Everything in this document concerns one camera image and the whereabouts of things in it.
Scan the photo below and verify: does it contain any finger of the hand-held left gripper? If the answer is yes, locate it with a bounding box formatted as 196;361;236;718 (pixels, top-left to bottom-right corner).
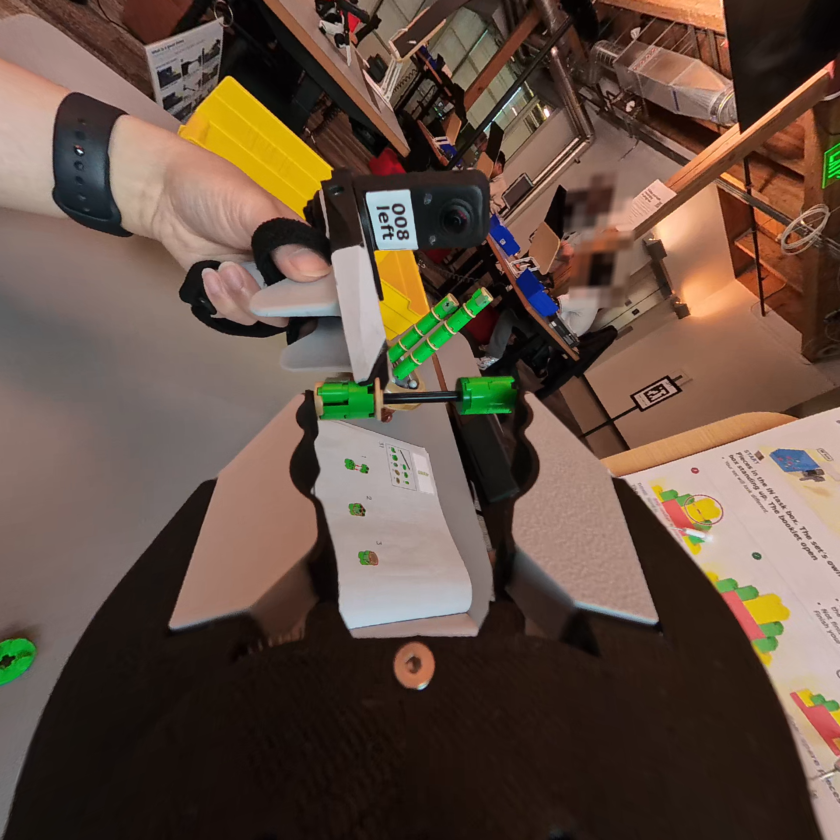
330;243;389;386

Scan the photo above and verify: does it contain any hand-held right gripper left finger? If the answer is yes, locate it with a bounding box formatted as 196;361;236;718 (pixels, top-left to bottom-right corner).
168;392;329;634

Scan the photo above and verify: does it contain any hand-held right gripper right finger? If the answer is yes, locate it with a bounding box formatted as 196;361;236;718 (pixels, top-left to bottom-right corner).
504;391;660;631

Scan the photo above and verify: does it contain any green brick axle assembly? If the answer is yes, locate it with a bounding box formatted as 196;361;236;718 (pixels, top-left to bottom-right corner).
315;375;518;421

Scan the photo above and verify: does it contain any person's left forearm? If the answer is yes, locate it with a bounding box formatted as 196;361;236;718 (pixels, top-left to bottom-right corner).
0;56;73;211

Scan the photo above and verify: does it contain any grey desk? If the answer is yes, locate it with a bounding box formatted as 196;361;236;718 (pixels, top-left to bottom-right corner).
0;13;500;788

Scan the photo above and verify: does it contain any person's left hand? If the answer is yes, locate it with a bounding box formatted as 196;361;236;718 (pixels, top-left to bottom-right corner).
108;117;333;326

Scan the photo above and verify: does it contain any green brick bamboo model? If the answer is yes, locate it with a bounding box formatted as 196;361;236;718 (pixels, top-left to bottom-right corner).
384;287;494;412

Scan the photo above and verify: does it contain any white instruction booklet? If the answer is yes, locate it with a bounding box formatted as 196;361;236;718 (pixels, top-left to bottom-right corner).
314;420;494;639

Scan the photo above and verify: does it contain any long wooden table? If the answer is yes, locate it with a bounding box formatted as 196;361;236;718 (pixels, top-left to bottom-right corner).
262;0;412;156

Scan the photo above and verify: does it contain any wooden table with bins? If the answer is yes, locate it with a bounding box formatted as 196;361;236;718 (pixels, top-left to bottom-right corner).
486;217;582;362

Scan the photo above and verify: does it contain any small black white marker sign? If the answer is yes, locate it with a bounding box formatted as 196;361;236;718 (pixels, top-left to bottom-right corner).
630;375;683;413

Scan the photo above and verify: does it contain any dark cloth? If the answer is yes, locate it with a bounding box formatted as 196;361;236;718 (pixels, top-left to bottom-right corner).
518;325;619;396

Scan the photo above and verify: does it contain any yellow plastic bin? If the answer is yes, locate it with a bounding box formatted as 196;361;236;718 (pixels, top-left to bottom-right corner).
178;75;434;342

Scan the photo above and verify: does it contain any laminated instruction sheet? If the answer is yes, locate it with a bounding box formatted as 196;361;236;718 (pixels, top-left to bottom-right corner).
620;407;840;821

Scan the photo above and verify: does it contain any white paper notice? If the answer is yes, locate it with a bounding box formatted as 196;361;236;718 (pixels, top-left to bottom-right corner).
633;180;677;235

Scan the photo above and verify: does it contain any green round plate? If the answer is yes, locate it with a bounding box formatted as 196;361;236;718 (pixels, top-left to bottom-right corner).
0;637;38;687

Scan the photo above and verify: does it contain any printed info sign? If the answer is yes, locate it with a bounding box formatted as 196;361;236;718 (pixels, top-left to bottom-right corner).
146;20;224;123

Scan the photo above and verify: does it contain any black smartwatch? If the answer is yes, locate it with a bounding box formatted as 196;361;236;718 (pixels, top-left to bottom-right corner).
51;92;133;238

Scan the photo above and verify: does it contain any wooden beam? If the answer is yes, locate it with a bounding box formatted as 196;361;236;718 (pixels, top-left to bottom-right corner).
633;64;836;238

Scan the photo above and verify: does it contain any wooden shelf unit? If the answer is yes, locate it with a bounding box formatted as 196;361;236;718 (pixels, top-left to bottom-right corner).
718;105;840;362

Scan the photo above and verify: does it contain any silver ventilation duct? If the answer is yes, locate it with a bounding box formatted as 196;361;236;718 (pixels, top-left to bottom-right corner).
591;38;740;127

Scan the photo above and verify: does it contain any white cable coil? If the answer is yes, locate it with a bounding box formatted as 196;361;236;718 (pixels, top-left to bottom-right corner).
781;205;832;254

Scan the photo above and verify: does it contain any black wall screen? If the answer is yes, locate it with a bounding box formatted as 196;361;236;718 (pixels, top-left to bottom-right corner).
722;0;840;133

